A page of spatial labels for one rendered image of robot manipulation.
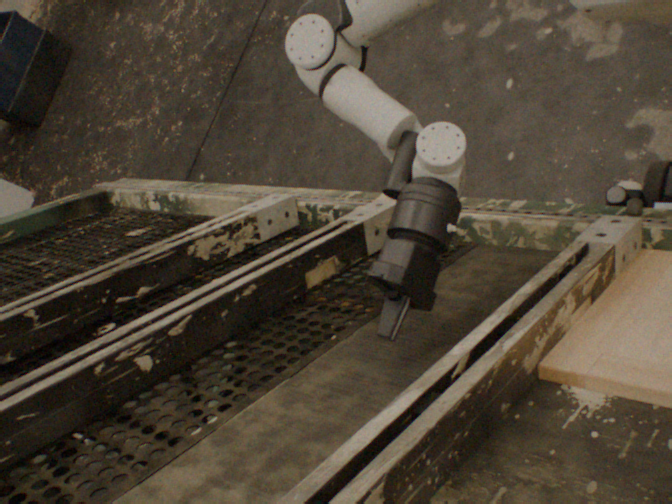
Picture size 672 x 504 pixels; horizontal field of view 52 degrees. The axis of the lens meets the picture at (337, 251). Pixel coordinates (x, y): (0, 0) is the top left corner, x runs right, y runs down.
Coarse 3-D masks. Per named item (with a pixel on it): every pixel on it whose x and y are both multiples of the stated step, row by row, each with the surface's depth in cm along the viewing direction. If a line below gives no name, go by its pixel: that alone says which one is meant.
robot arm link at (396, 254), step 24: (408, 216) 91; (432, 216) 90; (384, 240) 92; (408, 240) 91; (432, 240) 91; (384, 264) 88; (408, 264) 88; (432, 264) 93; (384, 288) 91; (408, 288) 88; (432, 288) 93
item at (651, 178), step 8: (656, 160) 189; (664, 160) 187; (648, 168) 186; (656, 168) 185; (664, 168) 183; (648, 176) 184; (656, 176) 183; (664, 176) 183; (648, 184) 183; (656, 184) 182; (664, 184) 183; (648, 192) 183; (656, 192) 182; (648, 200) 183; (656, 200) 182
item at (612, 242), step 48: (576, 240) 103; (624, 240) 102; (528, 288) 89; (576, 288) 89; (480, 336) 79; (528, 336) 78; (432, 384) 70; (480, 384) 70; (528, 384) 80; (384, 432) 64; (432, 432) 63; (480, 432) 71; (336, 480) 59; (384, 480) 58; (432, 480) 64
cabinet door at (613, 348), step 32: (640, 256) 107; (608, 288) 98; (640, 288) 96; (608, 320) 89; (640, 320) 88; (576, 352) 83; (608, 352) 82; (640, 352) 81; (576, 384) 79; (608, 384) 76; (640, 384) 74
